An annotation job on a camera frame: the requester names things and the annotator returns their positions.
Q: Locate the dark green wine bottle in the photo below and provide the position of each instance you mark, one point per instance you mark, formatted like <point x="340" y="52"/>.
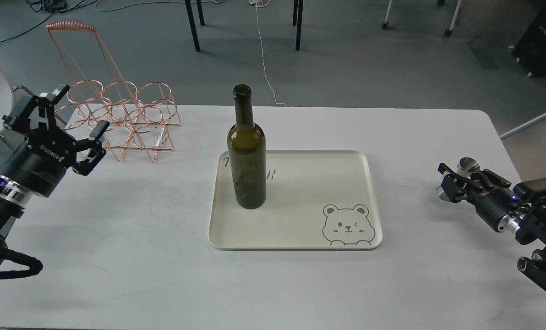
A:
<point x="246" y="143"/>

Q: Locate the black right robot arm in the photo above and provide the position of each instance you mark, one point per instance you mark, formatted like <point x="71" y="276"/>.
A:
<point x="533" y="228"/>

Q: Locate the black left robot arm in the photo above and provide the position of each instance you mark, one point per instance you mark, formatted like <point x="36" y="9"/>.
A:
<point x="13" y="200"/>

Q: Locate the cream tray with bear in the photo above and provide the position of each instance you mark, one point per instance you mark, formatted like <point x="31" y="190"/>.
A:
<point x="316" y="199"/>

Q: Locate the black equipment case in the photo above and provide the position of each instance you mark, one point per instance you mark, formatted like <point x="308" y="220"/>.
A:
<point x="530" y="50"/>

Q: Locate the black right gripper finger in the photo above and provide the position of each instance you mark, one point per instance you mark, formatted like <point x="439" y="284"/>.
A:
<point x="486" y="182"/>
<point x="456" y="187"/>

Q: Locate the silver metal jigger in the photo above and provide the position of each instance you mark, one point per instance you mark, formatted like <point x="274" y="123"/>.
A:
<point x="465" y="168"/>

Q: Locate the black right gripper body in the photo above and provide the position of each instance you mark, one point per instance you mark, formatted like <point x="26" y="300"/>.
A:
<point x="500" y="208"/>

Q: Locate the copper wire bottle rack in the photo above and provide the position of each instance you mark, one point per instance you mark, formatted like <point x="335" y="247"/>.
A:
<point x="140" y="117"/>

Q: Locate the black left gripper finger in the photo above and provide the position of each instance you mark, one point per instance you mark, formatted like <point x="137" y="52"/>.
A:
<point x="94" y="146"/>
<point x="35" y="114"/>

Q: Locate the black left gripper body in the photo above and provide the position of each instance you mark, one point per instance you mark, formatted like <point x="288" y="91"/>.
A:
<point x="40" y="162"/>

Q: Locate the white rolling chair legs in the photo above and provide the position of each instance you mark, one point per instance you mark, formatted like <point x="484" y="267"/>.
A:
<point x="419" y="13"/>

